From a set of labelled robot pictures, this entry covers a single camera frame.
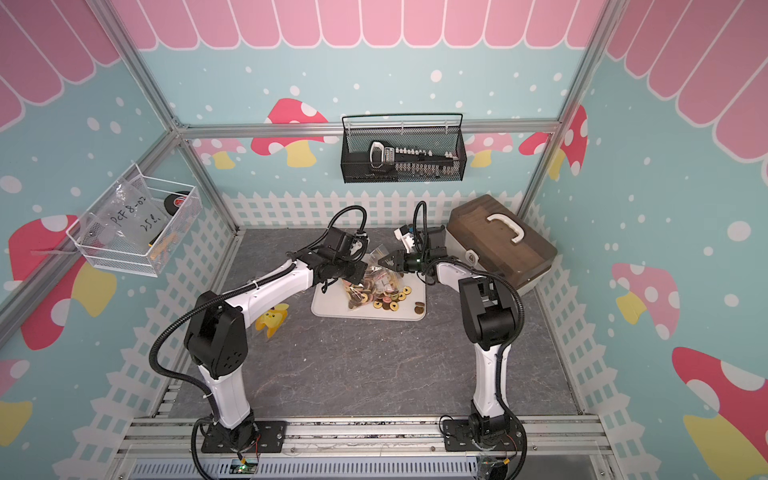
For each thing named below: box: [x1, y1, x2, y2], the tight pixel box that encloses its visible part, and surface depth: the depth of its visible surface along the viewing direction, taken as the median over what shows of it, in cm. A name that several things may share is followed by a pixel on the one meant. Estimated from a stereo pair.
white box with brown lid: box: [445, 194, 558, 297], surface depth 96 cm
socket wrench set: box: [367, 141, 461, 179], surface depth 91 cm
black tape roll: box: [164, 191, 190, 216], surface depth 82 cm
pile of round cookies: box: [373, 286, 412, 311], surface depth 99 cm
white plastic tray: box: [311, 273, 427, 321], surface depth 99 cm
